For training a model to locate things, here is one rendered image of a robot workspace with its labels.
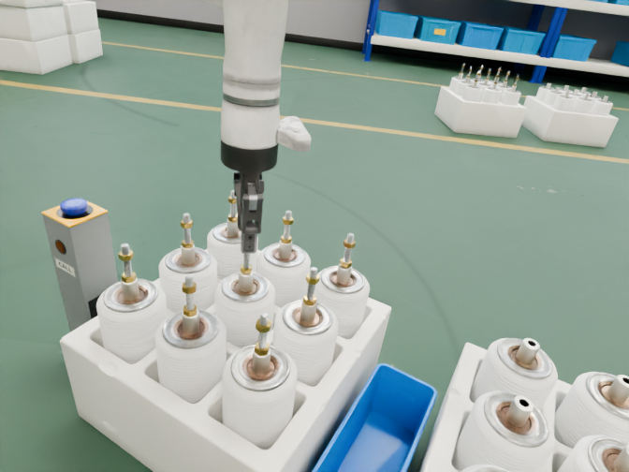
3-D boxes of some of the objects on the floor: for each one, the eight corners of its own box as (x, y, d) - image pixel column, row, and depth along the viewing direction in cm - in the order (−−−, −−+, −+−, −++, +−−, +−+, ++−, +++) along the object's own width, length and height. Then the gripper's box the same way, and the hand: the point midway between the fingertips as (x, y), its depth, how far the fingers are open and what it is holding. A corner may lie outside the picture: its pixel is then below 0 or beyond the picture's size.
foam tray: (264, 556, 59) (272, 482, 50) (78, 416, 74) (57, 338, 65) (374, 374, 90) (392, 306, 80) (226, 300, 104) (226, 235, 95)
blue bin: (352, 609, 56) (369, 565, 49) (281, 555, 60) (287, 509, 54) (422, 434, 79) (440, 389, 73) (368, 404, 83) (379, 360, 77)
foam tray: (605, 148, 263) (619, 118, 254) (543, 140, 261) (554, 110, 252) (572, 128, 297) (583, 102, 287) (517, 122, 294) (526, 95, 285)
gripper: (218, 115, 62) (218, 215, 70) (223, 154, 49) (222, 270, 57) (270, 118, 64) (265, 214, 72) (287, 155, 51) (278, 268, 59)
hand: (246, 231), depth 64 cm, fingers open, 6 cm apart
